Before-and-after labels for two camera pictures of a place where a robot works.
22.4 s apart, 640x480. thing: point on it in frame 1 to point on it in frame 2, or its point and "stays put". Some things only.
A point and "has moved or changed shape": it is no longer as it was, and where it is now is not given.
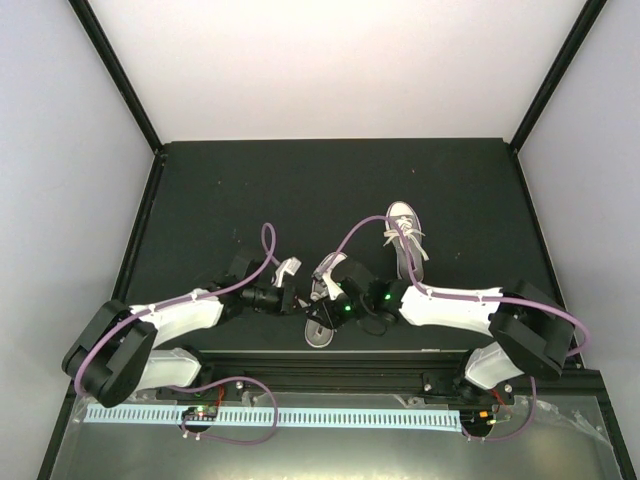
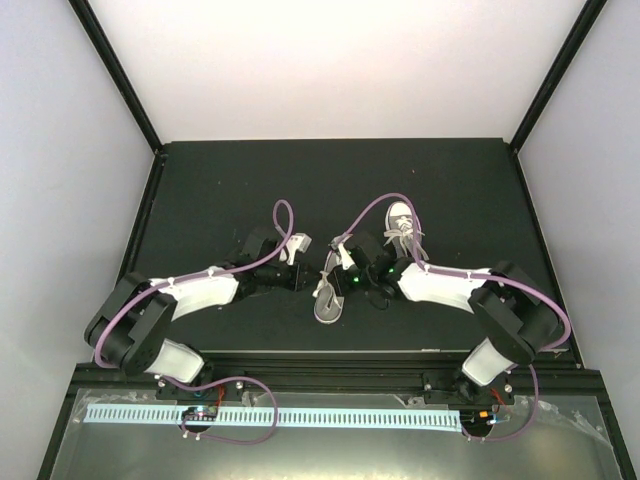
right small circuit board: [481, 415] stays put
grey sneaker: [410, 221] stays put
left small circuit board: [199, 413] stays put
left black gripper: [288, 298] to [298, 282]
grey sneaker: [319, 333] has moved or changed shape
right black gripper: [329, 317] to [337, 278]
